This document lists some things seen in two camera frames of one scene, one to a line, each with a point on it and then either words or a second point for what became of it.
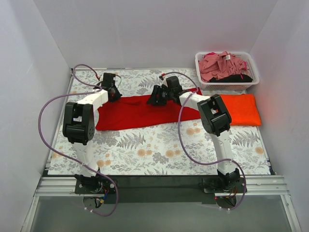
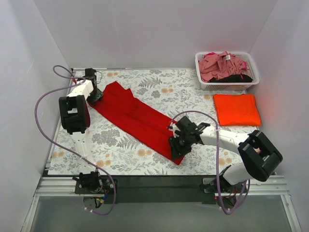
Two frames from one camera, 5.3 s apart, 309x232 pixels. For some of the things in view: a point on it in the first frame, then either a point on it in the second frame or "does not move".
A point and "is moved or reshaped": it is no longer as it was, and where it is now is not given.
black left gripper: x=113 y=94 → x=97 y=95
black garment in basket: x=237 y=78 does not move
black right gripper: x=157 y=95 → x=176 y=147
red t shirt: x=132 y=112 is moved or reshaped
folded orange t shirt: x=242 y=108 does not move
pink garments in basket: x=213 y=65 does not move
